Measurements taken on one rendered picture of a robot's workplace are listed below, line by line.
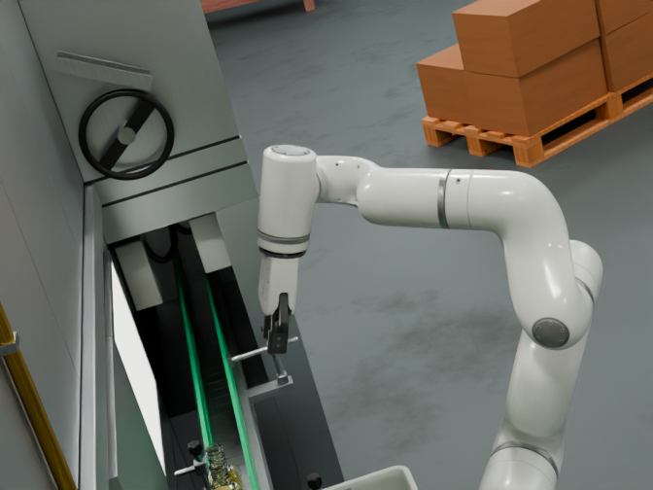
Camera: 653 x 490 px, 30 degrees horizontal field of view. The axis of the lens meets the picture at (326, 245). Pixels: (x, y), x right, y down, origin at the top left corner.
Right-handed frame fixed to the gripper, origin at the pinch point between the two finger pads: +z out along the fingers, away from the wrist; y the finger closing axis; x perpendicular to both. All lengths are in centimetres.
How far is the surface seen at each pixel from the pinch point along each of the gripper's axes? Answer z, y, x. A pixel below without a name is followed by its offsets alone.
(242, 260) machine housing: 23, -92, 7
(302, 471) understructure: 82, -92, 26
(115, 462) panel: 11.8, 19.5, -25.9
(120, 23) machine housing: -32, -92, -24
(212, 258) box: 27, -102, 0
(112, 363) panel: 11.7, -13.1, -25.8
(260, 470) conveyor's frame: 47, -35, 6
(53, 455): -7, 49, -34
